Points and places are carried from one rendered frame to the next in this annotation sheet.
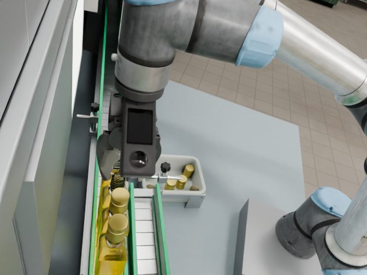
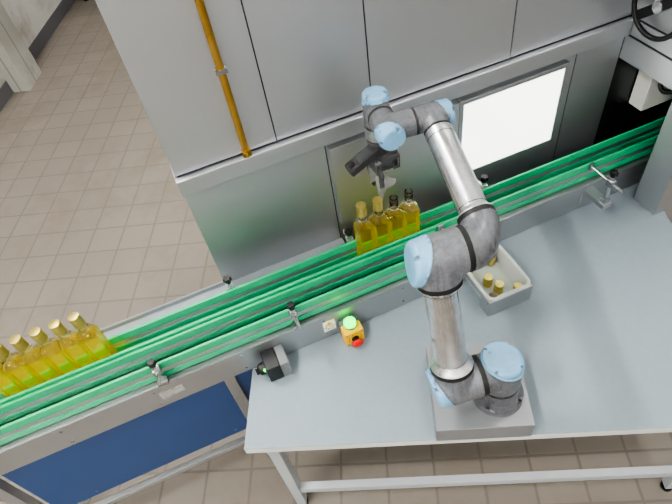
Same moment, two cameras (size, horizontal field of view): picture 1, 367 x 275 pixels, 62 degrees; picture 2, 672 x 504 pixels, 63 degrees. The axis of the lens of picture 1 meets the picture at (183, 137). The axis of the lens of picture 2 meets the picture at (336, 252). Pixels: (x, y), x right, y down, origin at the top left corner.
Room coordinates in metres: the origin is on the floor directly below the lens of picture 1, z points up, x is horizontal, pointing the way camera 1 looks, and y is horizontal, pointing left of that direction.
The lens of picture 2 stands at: (0.35, -1.22, 2.42)
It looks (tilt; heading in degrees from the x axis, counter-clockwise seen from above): 49 degrees down; 98
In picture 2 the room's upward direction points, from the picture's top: 11 degrees counter-clockwise
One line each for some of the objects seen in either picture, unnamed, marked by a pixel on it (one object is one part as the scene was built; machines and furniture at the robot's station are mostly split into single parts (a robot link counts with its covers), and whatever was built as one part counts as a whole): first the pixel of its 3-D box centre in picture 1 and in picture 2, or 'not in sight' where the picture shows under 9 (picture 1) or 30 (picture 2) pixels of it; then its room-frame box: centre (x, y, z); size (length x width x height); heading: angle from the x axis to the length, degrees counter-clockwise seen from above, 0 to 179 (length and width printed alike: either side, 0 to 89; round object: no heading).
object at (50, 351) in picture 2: not in sight; (58, 355); (-0.69, -0.34, 1.02); 0.06 x 0.06 x 0.28; 22
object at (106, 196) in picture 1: (111, 217); (395, 229); (0.40, 0.10, 0.99); 0.06 x 0.06 x 0.21; 22
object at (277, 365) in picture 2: not in sight; (276, 363); (-0.04, -0.29, 0.79); 0.08 x 0.08 x 0.08; 22
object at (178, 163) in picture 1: (170, 180); (492, 277); (0.73, -0.01, 0.80); 0.22 x 0.17 x 0.09; 112
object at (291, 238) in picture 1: (304, 229); (498, 386); (0.65, -0.47, 0.88); 0.15 x 0.15 x 0.10
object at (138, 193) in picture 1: (142, 198); not in sight; (0.58, 0.06, 0.85); 0.09 x 0.04 x 0.07; 112
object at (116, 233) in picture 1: (117, 228); (361, 209); (0.29, 0.06, 1.14); 0.04 x 0.04 x 0.04
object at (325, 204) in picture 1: (326, 212); (499, 368); (0.64, -0.47, 1.00); 0.13 x 0.12 x 0.14; 13
